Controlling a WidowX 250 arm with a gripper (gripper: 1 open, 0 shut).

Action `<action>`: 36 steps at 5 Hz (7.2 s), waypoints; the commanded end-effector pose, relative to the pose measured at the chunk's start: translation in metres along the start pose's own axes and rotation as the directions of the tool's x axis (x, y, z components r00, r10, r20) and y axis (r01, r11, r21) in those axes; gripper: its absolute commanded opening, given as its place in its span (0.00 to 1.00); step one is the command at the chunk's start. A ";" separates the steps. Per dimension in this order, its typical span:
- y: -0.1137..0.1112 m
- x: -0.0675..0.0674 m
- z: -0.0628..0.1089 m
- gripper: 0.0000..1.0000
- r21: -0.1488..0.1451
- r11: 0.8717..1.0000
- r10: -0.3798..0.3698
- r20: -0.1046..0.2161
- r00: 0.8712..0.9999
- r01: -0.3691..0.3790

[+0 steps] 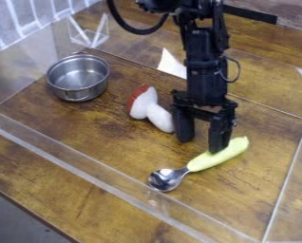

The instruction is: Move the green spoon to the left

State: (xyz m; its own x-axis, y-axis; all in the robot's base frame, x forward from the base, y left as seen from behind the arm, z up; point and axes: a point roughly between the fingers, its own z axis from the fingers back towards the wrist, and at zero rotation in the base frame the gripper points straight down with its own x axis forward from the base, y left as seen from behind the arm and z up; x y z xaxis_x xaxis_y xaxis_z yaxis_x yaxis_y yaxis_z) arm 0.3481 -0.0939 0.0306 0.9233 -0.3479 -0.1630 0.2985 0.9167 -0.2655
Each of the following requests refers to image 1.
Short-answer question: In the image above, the clear acrylic enclosure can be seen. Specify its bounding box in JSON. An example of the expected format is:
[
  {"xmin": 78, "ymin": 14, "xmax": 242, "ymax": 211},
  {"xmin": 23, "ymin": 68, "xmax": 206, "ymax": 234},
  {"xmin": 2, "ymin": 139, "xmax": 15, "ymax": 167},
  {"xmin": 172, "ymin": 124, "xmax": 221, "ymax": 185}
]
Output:
[{"xmin": 0, "ymin": 4, "xmax": 302, "ymax": 243}]

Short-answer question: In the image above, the black cable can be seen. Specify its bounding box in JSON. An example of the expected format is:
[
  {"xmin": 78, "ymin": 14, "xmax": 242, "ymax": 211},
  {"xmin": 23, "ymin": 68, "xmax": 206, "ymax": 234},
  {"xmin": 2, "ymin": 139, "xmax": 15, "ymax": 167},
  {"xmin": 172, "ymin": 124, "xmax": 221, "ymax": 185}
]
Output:
[{"xmin": 106, "ymin": 0, "xmax": 242, "ymax": 84}]

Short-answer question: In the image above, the black bar on table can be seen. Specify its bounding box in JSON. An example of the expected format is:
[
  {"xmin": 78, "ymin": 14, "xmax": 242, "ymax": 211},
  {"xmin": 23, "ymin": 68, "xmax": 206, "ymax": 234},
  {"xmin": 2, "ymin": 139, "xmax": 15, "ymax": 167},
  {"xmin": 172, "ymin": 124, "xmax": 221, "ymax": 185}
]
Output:
[{"xmin": 224, "ymin": 5, "xmax": 278, "ymax": 25}]

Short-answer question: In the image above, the white red toy mushroom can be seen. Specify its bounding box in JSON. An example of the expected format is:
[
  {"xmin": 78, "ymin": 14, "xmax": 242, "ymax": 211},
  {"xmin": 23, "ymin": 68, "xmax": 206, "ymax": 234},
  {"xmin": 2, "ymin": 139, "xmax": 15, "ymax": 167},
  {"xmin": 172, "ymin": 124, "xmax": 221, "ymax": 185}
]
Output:
[{"xmin": 127, "ymin": 84, "xmax": 174, "ymax": 133}]

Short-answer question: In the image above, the small steel pot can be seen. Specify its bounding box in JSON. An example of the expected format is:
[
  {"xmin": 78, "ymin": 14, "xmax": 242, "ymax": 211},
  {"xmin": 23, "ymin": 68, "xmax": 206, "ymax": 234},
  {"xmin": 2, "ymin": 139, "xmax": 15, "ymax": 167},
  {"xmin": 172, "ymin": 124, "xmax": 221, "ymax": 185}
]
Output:
[{"xmin": 46, "ymin": 53, "xmax": 111, "ymax": 103}]

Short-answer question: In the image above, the green handled metal spoon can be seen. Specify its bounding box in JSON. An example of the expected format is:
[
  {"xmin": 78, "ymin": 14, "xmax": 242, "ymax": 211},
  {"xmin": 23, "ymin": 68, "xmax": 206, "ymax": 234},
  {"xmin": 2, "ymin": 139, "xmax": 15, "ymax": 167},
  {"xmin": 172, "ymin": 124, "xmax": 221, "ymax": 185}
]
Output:
[{"xmin": 149, "ymin": 137, "xmax": 249, "ymax": 192}]

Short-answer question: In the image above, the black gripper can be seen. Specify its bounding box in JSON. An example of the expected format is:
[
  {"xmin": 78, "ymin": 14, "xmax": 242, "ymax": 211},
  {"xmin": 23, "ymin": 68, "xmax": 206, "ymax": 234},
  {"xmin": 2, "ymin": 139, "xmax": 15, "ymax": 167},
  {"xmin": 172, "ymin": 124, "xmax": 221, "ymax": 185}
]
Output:
[{"xmin": 170, "ymin": 60, "xmax": 240, "ymax": 155}]

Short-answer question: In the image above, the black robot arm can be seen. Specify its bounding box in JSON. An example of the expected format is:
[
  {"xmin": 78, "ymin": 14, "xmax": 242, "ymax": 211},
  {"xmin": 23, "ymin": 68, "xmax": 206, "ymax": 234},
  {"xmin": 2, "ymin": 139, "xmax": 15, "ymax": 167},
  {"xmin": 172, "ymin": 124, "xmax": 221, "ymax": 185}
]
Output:
[{"xmin": 172, "ymin": 0, "xmax": 238, "ymax": 154}]

